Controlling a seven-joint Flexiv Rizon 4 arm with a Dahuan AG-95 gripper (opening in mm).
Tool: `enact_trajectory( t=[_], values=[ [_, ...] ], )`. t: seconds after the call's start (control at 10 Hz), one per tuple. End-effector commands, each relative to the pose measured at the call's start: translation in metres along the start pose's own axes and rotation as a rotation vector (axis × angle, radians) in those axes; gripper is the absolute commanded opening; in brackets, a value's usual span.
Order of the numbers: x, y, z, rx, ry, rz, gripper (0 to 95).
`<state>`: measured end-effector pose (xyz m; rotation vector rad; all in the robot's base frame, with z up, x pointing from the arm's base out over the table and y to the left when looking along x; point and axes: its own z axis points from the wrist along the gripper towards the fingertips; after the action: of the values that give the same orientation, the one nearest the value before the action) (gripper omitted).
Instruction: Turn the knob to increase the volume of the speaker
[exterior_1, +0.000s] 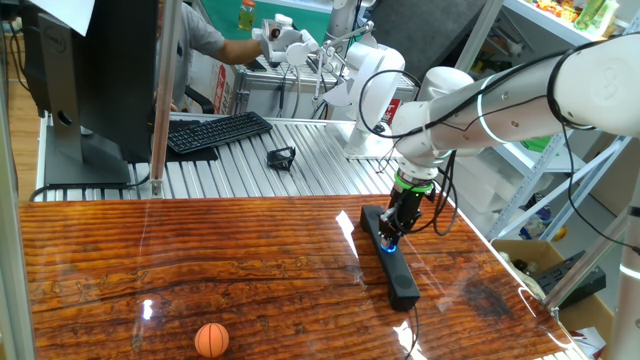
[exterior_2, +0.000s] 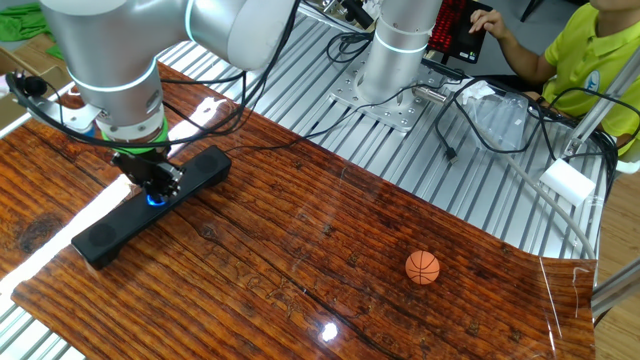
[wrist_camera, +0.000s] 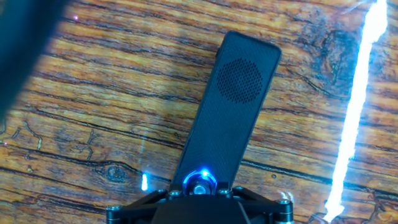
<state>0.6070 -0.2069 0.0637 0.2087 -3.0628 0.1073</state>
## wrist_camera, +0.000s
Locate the wood grain table mat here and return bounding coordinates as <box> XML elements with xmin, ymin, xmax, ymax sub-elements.
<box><xmin>0</xmin><ymin>0</ymin><xmax>398</xmax><ymax>224</ymax></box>

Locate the black knob with blue ring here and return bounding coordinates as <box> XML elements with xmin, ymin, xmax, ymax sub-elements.
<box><xmin>182</xmin><ymin>167</ymin><xmax>218</xmax><ymax>196</ymax></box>

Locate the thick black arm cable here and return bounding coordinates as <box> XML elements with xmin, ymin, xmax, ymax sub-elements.
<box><xmin>0</xmin><ymin>0</ymin><xmax>68</xmax><ymax>116</ymax></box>

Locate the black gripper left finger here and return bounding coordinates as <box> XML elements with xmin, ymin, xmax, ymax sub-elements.
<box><xmin>105</xmin><ymin>188</ymin><xmax>188</xmax><ymax>224</ymax></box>

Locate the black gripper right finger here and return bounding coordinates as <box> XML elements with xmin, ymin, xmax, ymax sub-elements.
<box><xmin>216</xmin><ymin>185</ymin><xmax>295</xmax><ymax>224</ymax></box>

